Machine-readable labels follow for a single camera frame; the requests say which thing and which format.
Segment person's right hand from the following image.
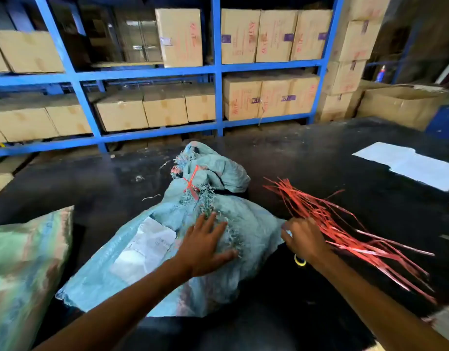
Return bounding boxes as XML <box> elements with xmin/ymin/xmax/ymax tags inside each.
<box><xmin>281</xmin><ymin>217</ymin><xmax>334</xmax><ymax>269</ymax></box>

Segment person's left hand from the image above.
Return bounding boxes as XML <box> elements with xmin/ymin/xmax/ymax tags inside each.
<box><xmin>171</xmin><ymin>212</ymin><xmax>239</xmax><ymax>280</ymax></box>

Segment blue woven sack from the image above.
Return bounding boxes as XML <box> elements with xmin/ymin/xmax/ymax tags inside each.
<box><xmin>55</xmin><ymin>141</ymin><xmax>293</xmax><ymax>318</ymax></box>

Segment green woven sack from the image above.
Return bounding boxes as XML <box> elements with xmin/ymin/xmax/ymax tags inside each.
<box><xmin>0</xmin><ymin>205</ymin><xmax>75</xmax><ymax>351</ymax></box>

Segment person's left forearm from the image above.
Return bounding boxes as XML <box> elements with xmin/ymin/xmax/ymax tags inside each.
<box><xmin>32</xmin><ymin>256</ymin><xmax>192</xmax><ymax>351</ymax></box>

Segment person's right forearm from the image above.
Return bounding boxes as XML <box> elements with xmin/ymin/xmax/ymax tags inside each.
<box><xmin>311</xmin><ymin>248</ymin><xmax>449</xmax><ymax>351</ymax></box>

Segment white paper label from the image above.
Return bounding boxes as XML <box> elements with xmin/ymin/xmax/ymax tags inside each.
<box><xmin>109</xmin><ymin>216</ymin><xmax>178</xmax><ymax>286</ymax></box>

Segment white paper sheet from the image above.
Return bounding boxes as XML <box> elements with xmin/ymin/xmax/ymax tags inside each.
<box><xmin>351</xmin><ymin>141</ymin><xmax>449</xmax><ymax>193</ymax></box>

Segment rows of plain taped boxes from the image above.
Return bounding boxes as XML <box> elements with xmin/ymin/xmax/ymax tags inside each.
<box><xmin>0</xmin><ymin>29</ymin><xmax>217</xmax><ymax>145</ymax></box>

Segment blue metal shelf rack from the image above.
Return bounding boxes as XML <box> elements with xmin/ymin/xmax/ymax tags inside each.
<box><xmin>0</xmin><ymin>0</ymin><xmax>346</xmax><ymax>159</ymax></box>

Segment large open cardboard box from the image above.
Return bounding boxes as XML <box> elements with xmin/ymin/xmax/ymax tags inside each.
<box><xmin>356</xmin><ymin>83</ymin><xmax>449</xmax><ymax>131</ymax></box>

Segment blue bin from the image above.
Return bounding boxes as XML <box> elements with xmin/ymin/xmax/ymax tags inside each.
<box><xmin>424</xmin><ymin>105</ymin><xmax>449</xmax><ymax>142</ymax></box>

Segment flat cardboard sheet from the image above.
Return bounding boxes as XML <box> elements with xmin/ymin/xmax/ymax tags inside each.
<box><xmin>89</xmin><ymin>60</ymin><xmax>163</xmax><ymax>69</ymax></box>

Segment tall stack of printed cartons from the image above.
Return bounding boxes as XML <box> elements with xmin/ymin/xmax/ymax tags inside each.
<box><xmin>315</xmin><ymin>0</ymin><xmax>393</xmax><ymax>124</ymax></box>

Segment bundle of red plastic strings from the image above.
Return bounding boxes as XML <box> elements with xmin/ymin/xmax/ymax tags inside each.
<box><xmin>262</xmin><ymin>177</ymin><xmax>438</xmax><ymax>305</ymax></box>

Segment red plastic tie string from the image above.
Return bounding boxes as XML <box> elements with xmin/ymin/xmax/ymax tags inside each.
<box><xmin>183</xmin><ymin>165</ymin><xmax>202</xmax><ymax>201</ymax></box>

